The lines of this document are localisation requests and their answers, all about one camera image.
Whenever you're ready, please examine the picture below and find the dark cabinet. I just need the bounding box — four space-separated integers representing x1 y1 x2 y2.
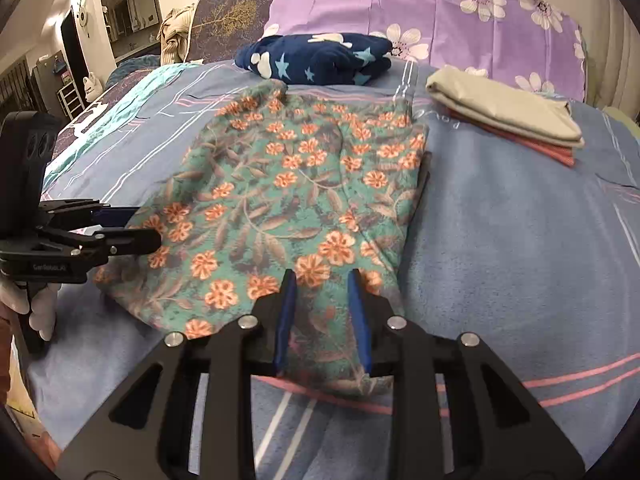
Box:
31 51 76 122

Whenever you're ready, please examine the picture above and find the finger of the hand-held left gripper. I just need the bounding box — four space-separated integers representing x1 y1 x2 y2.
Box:
40 199 143 229
36 227 162 267

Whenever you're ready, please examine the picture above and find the beige striped cloth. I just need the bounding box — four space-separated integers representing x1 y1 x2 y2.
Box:
157 5 196 66

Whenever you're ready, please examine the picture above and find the person's left hand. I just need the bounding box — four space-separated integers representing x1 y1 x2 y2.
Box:
0 274 64 344

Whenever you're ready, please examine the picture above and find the purple floral pillow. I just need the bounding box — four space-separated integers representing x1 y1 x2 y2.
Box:
262 0 587 103

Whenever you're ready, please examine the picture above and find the dark tree-print cushion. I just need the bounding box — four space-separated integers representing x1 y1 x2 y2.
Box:
185 0 281 63

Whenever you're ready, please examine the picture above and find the teal and purple duvet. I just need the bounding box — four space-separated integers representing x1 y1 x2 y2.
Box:
42 57 201 191

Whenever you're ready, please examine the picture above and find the white wire rack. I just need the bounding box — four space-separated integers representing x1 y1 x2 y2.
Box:
59 82 87 119

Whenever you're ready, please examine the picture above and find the navy star fleece blanket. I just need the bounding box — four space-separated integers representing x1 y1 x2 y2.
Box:
234 32 393 86

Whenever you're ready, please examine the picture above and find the red striped folded cloth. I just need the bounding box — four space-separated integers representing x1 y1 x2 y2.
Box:
445 107 576 167

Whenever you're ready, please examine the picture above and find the white pleated curtain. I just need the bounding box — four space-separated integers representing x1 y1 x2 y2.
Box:
582 5 640 111

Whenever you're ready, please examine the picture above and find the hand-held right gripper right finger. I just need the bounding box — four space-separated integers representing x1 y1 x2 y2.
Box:
346 268 586 480

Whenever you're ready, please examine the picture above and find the grey folded cloth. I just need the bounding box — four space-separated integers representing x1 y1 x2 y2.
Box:
425 65 586 150

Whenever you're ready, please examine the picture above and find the blue printed bedsheet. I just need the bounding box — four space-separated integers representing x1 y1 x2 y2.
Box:
25 57 640 480

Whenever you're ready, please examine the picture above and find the white wall clock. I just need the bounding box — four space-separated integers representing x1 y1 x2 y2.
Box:
74 0 94 37

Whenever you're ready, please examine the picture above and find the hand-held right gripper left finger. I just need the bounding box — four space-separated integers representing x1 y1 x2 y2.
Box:
55 269 299 480

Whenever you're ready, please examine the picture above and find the teal floral garment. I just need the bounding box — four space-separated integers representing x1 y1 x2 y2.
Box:
92 80 432 401

